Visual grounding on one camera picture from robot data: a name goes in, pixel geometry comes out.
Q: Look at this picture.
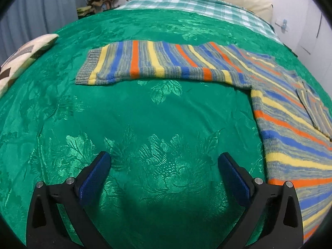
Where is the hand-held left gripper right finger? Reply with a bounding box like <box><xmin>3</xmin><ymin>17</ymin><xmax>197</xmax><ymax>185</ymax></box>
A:
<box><xmin>217</xmin><ymin>153</ymin><xmax>304</xmax><ymax>249</ymax></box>

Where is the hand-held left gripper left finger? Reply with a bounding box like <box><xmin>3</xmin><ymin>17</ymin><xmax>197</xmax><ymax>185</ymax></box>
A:
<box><xmin>26</xmin><ymin>151</ymin><xmax>112</xmax><ymax>249</ymax></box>

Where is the striped knit sweater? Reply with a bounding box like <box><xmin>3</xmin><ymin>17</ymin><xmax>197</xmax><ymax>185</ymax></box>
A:
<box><xmin>75</xmin><ymin>40</ymin><xmax>332</xmax><ymax>244</ymax></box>

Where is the green floral bedspread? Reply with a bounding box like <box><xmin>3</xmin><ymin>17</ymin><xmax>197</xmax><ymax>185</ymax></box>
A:
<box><xmin>0</xmin><ymin>8</ymin><xmax>332</xmax><ymax>249</ymax></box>

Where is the beige patterned cushion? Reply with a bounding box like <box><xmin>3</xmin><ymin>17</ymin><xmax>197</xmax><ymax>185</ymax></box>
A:
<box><xmin>0</xmin><ymin>34</ymin><xmax>60</xmax><ymax>99</ymax></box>

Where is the grey blue curtain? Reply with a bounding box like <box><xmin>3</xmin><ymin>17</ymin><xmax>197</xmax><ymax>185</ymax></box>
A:
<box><xmin>0</xmin><ymin>0</ymin><xmax>87</xmax><ymax>66</ymax></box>

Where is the green white checkered blanket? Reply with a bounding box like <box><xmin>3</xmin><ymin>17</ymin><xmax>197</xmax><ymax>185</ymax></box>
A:
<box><xmin>114</xmin><ymin>0</ymin><xmax>282</xmax><ymax>43</ymax></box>

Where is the wall socket fixture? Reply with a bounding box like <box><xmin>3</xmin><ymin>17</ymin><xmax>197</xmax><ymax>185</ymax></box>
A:
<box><xmin>275</xmin><ymin>18</ymin><xmax>290</xmax><ymax>33</ymax></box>

